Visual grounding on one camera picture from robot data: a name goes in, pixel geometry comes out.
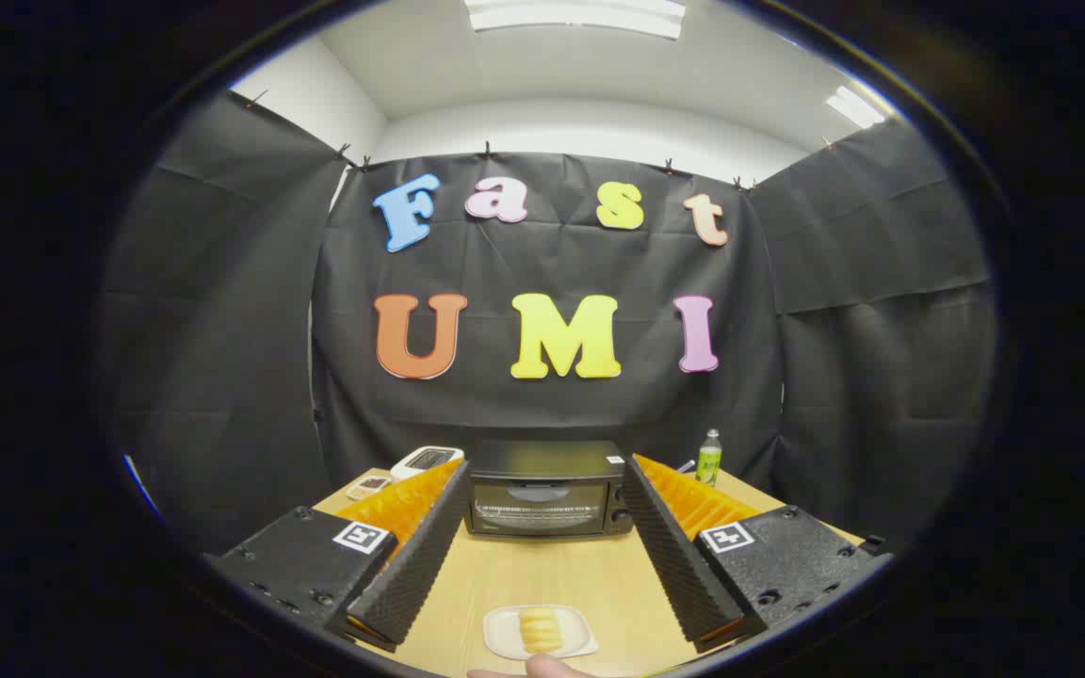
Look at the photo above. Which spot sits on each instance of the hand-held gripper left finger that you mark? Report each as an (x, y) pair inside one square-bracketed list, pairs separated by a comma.
[(420, 565)]

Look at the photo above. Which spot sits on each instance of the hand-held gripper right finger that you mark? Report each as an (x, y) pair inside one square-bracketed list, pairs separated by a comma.
[(670, 565)]

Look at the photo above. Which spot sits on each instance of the golden bread roll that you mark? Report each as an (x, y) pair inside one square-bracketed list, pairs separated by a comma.
[(540, 631)]

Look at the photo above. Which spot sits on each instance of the black toaster oven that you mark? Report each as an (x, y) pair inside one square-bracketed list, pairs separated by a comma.
[(542, 461)]

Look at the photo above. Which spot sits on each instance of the white bread toaster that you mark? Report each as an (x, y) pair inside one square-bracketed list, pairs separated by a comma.
[(425, 460)]

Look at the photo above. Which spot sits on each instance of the small snack tray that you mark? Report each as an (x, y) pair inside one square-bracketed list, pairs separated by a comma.
[(368, 487)]

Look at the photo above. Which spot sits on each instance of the white square plate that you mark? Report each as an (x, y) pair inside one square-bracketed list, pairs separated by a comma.
[(500, 631)]

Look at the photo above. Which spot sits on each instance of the green drink bottle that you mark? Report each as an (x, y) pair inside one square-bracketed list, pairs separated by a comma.
[(709, 461)]

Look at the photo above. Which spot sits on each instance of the black backdrop cloth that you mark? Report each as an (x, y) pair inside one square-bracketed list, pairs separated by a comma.
[(552, 264)]

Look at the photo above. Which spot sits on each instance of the small ceiling light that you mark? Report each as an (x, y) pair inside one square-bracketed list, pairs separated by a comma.
[(855, 106)]

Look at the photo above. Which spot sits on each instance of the long ceiling light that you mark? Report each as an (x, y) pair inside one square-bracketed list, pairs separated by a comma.
[(571, 14)]

